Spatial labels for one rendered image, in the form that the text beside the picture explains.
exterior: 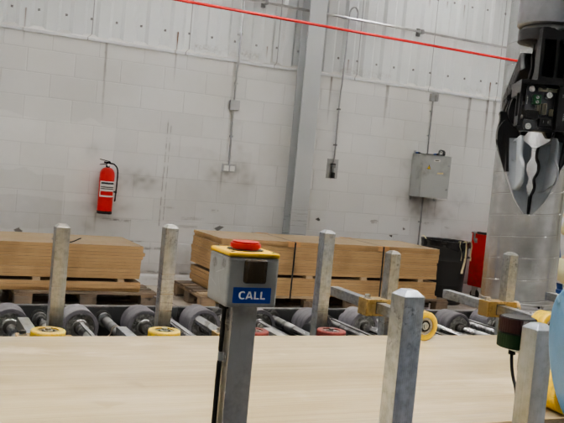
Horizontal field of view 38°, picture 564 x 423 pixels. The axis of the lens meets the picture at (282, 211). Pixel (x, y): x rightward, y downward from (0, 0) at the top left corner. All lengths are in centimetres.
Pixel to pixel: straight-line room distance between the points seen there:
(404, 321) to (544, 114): 38
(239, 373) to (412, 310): 27
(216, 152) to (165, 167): 57
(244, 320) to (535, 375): 51
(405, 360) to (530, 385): 24
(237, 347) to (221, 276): 9
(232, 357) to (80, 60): 736
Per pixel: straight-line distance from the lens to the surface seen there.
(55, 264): 210
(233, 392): 108
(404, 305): 117
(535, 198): 101
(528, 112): 96
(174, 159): 853
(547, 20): 98
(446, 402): 169
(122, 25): 847
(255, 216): 887
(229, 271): 102
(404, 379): 120
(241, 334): 106
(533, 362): 134
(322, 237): 234
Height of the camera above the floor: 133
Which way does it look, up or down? 3 degrees down
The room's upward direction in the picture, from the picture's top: 5 degrees clockwise
